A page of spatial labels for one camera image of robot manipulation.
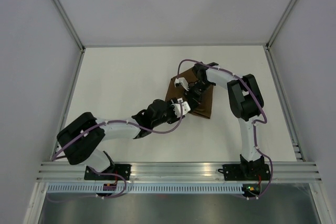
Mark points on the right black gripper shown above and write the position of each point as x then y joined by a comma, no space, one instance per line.
195,102

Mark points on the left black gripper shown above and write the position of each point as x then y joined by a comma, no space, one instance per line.
175,118

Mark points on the brown cloth napkin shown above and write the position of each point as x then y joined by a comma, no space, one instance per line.
204,109

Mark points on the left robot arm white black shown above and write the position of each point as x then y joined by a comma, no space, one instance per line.
79,140

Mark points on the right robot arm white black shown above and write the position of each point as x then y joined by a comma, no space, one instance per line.
246,104

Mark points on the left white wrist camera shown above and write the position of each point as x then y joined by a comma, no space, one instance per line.
181,107

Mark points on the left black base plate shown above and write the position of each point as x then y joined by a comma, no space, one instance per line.
116,172

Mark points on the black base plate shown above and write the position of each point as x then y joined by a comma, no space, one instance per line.
238,172
116,172

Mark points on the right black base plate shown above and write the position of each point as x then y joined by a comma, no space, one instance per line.
238,172

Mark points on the aluminium front rail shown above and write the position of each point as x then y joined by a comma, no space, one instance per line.
184,172

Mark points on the white slotted cable duct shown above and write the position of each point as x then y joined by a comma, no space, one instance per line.
147,188

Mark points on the right aluminium frame post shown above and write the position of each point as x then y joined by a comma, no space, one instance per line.
284,16

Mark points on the aluminium frame post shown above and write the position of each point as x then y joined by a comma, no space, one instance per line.
284,16
67,22

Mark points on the left aluminium frame post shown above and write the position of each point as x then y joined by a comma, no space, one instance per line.
67,22

